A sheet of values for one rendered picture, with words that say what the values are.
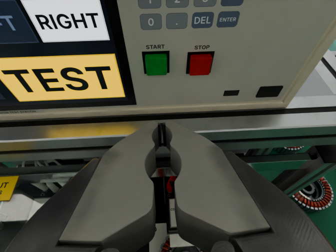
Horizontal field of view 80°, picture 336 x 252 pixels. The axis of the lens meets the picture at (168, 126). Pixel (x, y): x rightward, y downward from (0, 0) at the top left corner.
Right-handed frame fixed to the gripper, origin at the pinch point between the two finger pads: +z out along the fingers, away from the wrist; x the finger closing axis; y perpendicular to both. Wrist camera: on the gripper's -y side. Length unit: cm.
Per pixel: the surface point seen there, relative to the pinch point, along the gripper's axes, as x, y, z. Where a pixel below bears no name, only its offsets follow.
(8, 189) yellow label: -17.7, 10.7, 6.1
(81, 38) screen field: -5.7, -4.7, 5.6
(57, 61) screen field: -8.4, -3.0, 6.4
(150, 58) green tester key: -0.6, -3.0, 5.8
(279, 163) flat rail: 15.8, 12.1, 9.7
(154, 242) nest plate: -2.9, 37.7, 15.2
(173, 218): 1.3, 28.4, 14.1
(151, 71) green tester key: -0.7, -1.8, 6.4
